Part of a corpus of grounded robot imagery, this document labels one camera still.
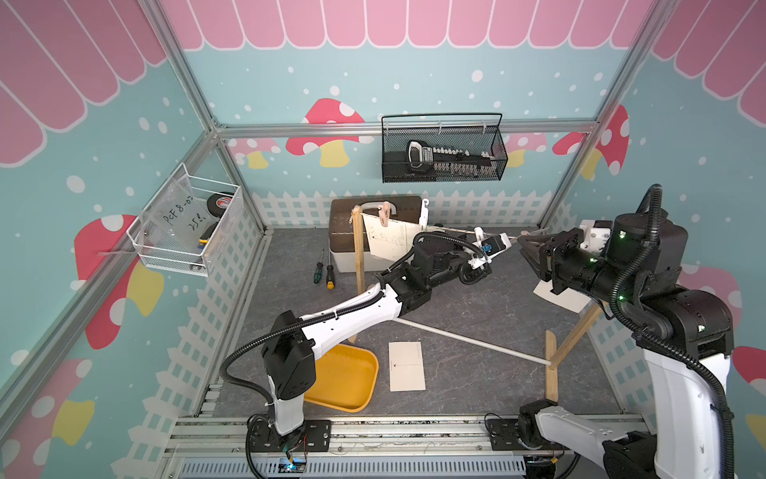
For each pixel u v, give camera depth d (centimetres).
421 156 89
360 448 74
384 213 61
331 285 102
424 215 59
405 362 87
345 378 85
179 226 67
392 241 66
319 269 106
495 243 53
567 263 45
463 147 94
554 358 84
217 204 81
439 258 53
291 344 50
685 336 31
